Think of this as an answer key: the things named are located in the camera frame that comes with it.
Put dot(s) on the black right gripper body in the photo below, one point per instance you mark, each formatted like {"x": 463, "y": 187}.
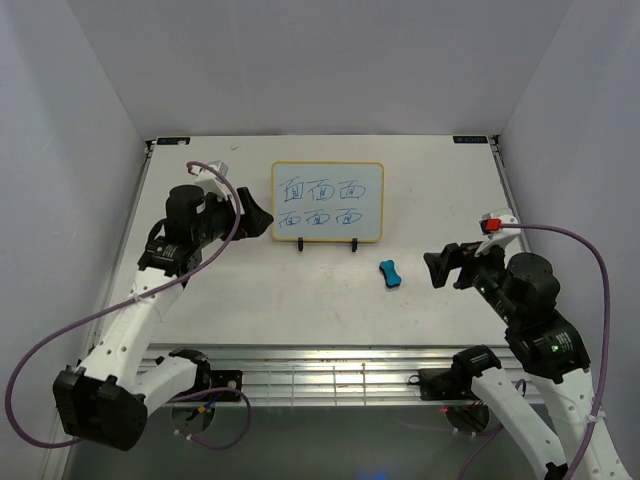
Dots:
{"x": 488, "y": 269}

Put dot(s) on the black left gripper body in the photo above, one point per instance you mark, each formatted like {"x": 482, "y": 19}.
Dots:
{"x": 220, "y": 218}

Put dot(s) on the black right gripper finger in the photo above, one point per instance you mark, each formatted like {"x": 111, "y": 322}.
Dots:
{"x": 441, "y": 264}
{"x": 465, "y": 280}

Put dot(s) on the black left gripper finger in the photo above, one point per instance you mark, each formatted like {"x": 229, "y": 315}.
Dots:
{"x": 255, "y": 220}
{"x": 246, "y": 199}

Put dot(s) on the blue whiteboard eraser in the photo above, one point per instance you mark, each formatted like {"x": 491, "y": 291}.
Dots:
{"x": 391, "y": 277}

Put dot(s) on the yellow framed small whiteboard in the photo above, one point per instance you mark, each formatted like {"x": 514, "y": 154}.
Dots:
{"x": 327, "y": 201}

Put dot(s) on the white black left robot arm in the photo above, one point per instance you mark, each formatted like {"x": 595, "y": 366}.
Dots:
{"x": 105, "y": 398}

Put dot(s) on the left blue corner label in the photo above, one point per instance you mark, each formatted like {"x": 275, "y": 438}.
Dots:
{"x": 173, "y": 141}

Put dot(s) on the blue corner label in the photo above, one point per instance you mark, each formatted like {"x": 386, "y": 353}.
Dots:
{"x": 173, "y": 141}
{"x": 470, "y": 139}

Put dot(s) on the right blue corner label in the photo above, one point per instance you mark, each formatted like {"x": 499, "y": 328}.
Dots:
{"x": 470, "y": 139}

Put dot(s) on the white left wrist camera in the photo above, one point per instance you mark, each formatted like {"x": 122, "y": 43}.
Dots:
{"x": 208, "y": 180}

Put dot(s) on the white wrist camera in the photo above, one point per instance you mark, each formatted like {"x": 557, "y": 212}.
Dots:
{"x": 208, "y": 180}
{"x": 499, "y": 228}

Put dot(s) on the black wire whiteboard stand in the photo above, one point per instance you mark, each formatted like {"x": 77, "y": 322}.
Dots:
{"x": 302, "y": 242}

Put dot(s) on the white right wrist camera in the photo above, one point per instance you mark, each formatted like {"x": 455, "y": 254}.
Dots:
{"x": 499, "y": 228}

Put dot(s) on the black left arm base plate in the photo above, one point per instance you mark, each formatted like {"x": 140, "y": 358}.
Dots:
{"x": 228, "y": 379}

